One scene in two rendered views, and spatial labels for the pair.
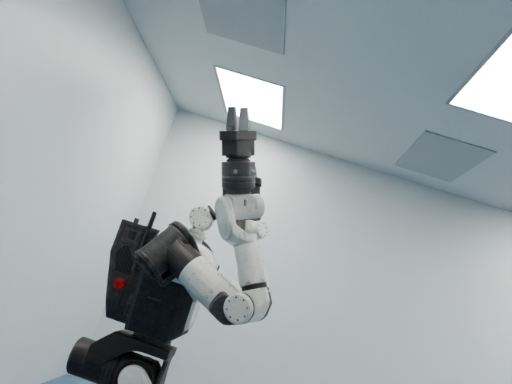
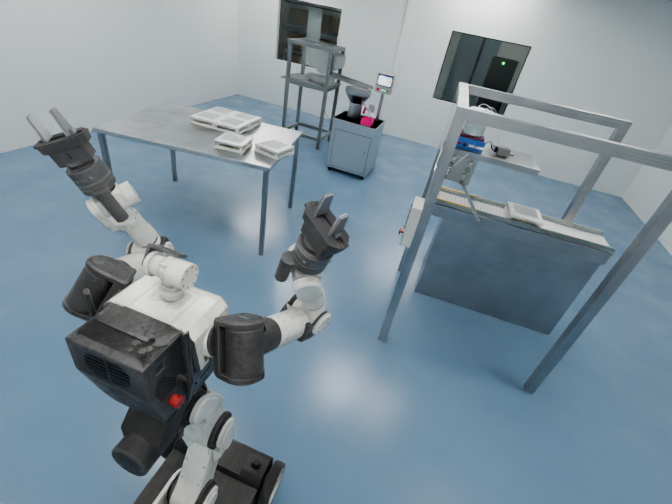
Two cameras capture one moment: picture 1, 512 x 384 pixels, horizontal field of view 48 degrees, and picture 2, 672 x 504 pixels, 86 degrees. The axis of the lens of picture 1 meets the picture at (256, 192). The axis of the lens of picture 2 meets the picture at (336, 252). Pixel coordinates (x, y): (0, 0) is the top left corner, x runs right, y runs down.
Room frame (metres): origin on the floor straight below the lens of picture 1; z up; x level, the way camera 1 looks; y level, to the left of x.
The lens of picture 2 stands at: (1.32, 0.72, 2.03)
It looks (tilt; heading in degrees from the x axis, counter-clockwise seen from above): 34 degrees down; 278
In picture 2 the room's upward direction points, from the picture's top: 12 degrees clockwise
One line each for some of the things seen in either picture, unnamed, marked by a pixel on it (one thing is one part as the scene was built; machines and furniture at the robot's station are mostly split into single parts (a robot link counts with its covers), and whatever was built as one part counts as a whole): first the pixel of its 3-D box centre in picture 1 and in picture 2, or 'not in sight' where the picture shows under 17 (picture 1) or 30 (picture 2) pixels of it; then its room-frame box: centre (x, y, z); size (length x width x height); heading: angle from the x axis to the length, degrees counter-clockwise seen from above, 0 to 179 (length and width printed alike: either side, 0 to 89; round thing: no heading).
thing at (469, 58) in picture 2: not in sight; (478, 73); (0.43, -6.93, 1.43); 1.38 x 0.01 x 1.16; 175
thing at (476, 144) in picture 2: not in sight; (469, 140); (0.90, -2.04, 1.39); 0.21 x 0.20 x 0.09; 87
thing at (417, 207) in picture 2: not in sight; (412, 221); (1.17, -1.24, 1.05); 0.17 x 0.06 x 0.26; 87
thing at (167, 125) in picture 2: not in sight; (210, 131); (3.11, -2.32, 0.87); 1.50 x 1.10 x 0.04; 5
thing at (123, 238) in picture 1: (160, 278); (161, 346); (1.79, 0.19, 1.23); 0.34 x 0.30 x 0.36; 175
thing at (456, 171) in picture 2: not in sight; (458, 166); (0.92, -1.96, 1.22); 0.22 x 0.11 x 0.20; 177
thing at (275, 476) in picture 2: not in sight; (271, 483); (1.50, -0.05, 0.10); 0.20 x 0.05 x 0.20; 85
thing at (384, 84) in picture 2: not in sight; (381, 98); (1.84, -4.63, 1.07); 0.23 x 0.10 x 0.62; 175
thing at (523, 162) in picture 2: not in sight; (491, 153); (0.72, -2.08, 1.33); 0.62 x 0.38 x 0.04; 177
